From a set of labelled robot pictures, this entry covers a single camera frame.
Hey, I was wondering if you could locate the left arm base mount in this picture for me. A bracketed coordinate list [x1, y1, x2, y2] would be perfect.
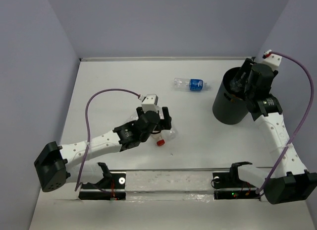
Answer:
[78, 163, 126, 201]

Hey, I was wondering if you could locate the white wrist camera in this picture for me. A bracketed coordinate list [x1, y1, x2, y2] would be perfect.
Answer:
[261, 50, 282, 71]
[141, 94, 159, 113]

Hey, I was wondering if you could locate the blue-label clear bottle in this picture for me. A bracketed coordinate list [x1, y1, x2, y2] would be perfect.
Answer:
[173, 78, 211, 92]

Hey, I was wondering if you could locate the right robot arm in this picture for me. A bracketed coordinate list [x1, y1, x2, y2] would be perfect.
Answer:
[228, 53, 317, 204]

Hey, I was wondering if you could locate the large clear unlabelled bottle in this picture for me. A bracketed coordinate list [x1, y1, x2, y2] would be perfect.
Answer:
[125, 113, 139, 127]

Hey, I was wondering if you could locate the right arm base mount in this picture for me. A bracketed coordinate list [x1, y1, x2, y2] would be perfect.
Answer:
[211, 162, 261, 200]

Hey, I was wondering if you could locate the black cylindrical bin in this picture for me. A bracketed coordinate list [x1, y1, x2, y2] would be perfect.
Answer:
[212, 67, 248, 125]

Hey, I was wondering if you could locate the red-capped red-label bottle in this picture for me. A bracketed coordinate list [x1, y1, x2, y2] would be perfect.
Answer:
[151, 131, 165, 147]

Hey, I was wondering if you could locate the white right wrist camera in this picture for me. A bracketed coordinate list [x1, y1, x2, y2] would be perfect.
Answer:
[261, 50, 282, 71]

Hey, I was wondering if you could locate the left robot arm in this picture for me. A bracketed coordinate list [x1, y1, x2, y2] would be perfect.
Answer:
[34, 107, 172, 192]

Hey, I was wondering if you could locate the purple camera cable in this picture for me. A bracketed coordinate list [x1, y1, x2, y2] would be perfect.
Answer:
[74, 88, 146, 192]
[255, 51, 315, 195]

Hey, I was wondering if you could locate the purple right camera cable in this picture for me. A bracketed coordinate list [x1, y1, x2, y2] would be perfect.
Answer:
[255, 51, 315, 195]

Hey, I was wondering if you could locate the white-capped clear bottle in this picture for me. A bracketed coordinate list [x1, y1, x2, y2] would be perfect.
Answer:
[159, 107, 178, 142]

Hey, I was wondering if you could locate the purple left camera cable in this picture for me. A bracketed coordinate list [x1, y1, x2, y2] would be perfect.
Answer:
[74, 88, 146, 192]

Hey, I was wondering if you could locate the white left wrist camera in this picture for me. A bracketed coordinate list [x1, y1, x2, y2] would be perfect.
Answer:
[141, 94, 159, 113]

